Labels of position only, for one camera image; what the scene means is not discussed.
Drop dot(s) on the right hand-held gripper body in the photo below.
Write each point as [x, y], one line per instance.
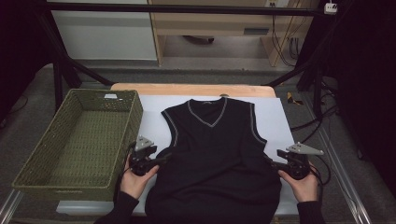
[297, 166]

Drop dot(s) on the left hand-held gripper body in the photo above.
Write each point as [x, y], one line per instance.
[140, 161]

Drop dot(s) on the dark knit vest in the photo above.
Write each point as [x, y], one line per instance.
[214, 161]

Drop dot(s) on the green woven basket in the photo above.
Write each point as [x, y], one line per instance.
[37, 174]

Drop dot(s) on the person's right hand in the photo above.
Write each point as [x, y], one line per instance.
[305, 189]

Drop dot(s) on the person's left hand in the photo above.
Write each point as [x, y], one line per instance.
[134, 186]

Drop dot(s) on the white foam board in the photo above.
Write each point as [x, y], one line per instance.
[155, 124]

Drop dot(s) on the yellow and black tape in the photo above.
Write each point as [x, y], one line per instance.
[291, 98]

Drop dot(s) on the black curtain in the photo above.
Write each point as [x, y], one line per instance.
[370, 77]
[18, 46]

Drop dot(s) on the white cabinet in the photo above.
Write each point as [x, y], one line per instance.
[102, 37]

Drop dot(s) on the light wooden desk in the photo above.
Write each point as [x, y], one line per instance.
[202, 23]

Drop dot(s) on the white power adapter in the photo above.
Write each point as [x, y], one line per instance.
[330, 8]

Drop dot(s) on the aluminium rail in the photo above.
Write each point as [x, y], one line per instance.
[361, 214]
[9, 208]

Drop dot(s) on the black metal frame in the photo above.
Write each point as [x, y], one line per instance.
[186, 8]

